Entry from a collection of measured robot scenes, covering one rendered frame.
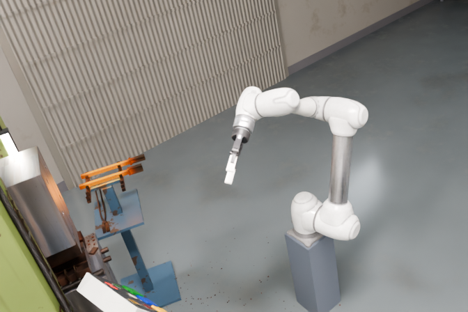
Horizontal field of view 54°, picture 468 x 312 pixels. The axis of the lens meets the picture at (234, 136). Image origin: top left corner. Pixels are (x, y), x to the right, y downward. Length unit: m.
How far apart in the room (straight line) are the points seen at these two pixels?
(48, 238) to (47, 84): 2.61
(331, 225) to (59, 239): 1.34
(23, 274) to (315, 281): 1.62
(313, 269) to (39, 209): 1.53
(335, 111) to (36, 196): 1.42
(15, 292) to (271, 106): 1.22
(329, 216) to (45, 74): 3.07
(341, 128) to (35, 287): 1.52
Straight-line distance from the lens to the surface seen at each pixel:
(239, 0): 5.50
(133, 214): 3.01
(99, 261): 2.51
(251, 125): 1.90
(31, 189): 2.08
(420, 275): 3.34
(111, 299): 1.90
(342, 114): 2.28
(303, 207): 2.54
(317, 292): 2.94
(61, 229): 2.20
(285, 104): 1.81
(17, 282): 2.00
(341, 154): 2.36
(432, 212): 3.80
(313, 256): 2.72
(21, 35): 4.51
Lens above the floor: 2.47
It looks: 29 degrees down
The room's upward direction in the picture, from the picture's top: 13 degrees counter-clockwise
